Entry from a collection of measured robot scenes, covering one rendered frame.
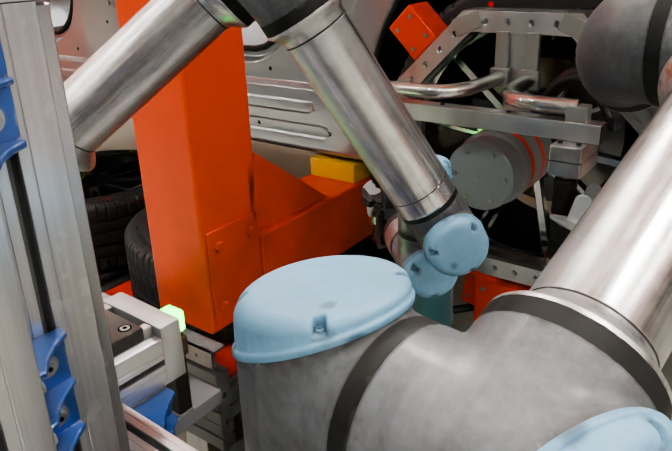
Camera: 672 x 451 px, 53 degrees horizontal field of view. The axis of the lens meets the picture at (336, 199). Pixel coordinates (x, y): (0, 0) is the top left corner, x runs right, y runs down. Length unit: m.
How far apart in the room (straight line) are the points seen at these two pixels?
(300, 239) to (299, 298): 1.11
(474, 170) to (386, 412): 0.89
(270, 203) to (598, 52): 0.92
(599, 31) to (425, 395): 0.41
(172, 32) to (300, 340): 0.52
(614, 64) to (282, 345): 0.40
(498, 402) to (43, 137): 0.33
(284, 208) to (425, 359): 1.13
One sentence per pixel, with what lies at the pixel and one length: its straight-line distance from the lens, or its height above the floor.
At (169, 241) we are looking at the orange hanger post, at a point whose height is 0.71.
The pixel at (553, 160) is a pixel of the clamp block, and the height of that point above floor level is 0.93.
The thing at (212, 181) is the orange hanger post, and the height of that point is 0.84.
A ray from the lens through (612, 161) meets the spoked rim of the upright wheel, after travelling 1.40.
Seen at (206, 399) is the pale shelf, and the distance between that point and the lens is 1.34.
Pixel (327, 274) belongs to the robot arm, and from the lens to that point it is 0.44.
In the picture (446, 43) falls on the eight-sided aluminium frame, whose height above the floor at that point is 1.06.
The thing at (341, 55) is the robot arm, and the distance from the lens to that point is 0.71.
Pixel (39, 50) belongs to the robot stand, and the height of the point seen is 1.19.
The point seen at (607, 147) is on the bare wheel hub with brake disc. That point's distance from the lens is 1.49.
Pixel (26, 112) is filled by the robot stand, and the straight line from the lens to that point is 0.49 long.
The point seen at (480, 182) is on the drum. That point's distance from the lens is 1.22.
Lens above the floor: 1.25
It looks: 21 degrees down
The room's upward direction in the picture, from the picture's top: 2 degrees counter-clockwise
